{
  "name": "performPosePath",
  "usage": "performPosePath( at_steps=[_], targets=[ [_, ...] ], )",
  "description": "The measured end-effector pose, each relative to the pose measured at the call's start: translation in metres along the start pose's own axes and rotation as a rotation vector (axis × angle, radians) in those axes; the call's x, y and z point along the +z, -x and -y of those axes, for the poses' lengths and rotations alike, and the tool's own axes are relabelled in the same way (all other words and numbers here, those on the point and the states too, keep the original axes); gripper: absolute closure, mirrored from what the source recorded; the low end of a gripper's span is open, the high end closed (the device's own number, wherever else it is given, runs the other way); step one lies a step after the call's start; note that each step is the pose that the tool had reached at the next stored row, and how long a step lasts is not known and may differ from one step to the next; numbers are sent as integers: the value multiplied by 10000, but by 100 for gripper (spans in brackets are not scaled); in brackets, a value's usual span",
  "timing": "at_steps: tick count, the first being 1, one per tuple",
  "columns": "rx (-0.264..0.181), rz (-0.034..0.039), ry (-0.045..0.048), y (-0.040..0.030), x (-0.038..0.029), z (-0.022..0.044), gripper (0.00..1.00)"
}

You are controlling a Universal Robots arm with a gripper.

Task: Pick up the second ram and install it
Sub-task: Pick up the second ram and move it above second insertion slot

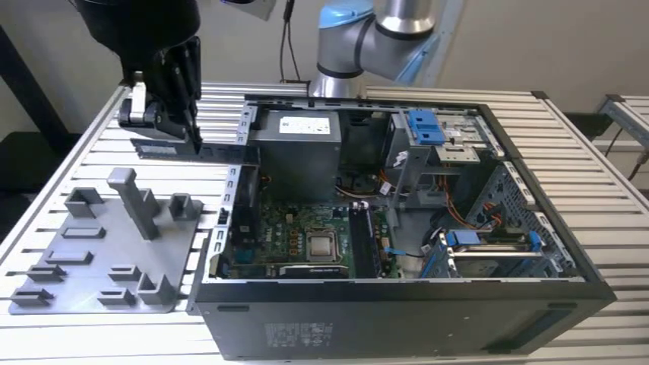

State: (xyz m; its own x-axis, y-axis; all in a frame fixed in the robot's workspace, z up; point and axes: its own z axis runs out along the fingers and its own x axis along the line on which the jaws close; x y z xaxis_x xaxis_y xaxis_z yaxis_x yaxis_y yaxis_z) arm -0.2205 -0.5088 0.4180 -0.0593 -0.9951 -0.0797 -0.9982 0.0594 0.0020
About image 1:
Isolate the black cooler fan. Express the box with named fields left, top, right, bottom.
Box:
left=337, top=167, right=386, bottom=198

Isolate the red and yellow wire bundle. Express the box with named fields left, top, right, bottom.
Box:
left=482, top=202, right=506, bottom=230

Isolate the dark RAM stick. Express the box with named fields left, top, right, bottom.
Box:
left=129, top=138, right=261, bottom=161

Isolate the black graphics card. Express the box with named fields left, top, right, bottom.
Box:
left=277, top=264, right=352, bottom=281

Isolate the CPU socket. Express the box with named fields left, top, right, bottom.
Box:
left=302, top=227, right=342, bottom=265

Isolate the silver CPU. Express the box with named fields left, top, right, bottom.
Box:
left=309, top=236, right=337, bottom=258

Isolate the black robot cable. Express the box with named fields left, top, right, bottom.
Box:
left=278, top=0, right=301, bottom=83

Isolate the grey power supply unit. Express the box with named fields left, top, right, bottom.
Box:
left=249, top=109, right=344, bottom=205

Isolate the black PC case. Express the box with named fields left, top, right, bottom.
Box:
left=185, top=93, right=618, bottom=362

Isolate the metal slat side table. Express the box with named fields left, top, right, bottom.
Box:
left=597, top=94, right=649, bottom=154

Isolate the disk bay with blue handles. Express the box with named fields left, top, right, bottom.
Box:
left=422, top=227, right=559, bottom=279

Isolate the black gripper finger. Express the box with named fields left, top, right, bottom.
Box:
left=117, top=36, right=205, bottom=155

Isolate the blue disk carrier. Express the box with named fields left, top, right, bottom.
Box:
left=405, top=109, right=445, bottom=147

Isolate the orange wire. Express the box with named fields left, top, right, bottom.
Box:
left=438, top=173, right=478, bottom=230

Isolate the grey plastic parts rack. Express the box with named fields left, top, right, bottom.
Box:
left=6, top=168, right=205, bottom=317

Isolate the green motherboard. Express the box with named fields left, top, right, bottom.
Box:
left=222, top=202, right=406, bottom=281

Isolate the black RAM slot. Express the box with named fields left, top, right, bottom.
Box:
left=346, top=203, right=376, bottom=278

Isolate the grey metal drive cage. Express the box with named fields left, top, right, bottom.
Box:
left=384, top=107, right=502, bottom=211

